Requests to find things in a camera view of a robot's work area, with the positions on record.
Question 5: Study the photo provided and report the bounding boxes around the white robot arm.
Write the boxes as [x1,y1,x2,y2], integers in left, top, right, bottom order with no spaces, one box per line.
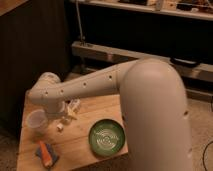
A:
[28,59,193,171]

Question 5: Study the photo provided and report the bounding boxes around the white plastic bottle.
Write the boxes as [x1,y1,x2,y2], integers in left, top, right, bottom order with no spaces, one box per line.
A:
[61,99,81,125]

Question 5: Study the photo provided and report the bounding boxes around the wooden table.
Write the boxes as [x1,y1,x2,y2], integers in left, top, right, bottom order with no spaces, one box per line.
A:
[17,95,131,171]

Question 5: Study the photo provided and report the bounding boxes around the green round plate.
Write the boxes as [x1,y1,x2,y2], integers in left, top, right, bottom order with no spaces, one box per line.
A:
[88,119,126,157]

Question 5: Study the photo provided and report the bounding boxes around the small white cube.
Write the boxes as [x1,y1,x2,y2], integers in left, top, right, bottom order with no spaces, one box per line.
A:
[57,123,64,132]

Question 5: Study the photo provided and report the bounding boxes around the clear plastic cup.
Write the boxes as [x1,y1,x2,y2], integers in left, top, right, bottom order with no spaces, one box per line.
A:
[25,109,48,133]

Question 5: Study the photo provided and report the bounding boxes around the blue cloth sponge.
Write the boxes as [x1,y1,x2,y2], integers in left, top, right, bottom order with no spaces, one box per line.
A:
[35,141,59,169]

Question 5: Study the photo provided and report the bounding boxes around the vertical metal pole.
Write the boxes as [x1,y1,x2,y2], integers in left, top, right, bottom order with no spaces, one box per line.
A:
[75,0,85,45]

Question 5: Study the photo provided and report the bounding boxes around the orange carrot toy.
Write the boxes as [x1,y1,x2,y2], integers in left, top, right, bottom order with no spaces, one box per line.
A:
[39,141,53,167]

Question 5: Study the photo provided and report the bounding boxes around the upper shelf board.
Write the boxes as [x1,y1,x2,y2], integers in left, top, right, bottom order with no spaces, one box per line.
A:
[69,0,213,21]

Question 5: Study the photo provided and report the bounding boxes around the metal shelf rail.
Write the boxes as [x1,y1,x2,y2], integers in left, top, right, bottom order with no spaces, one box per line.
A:
[71,41,213,82]

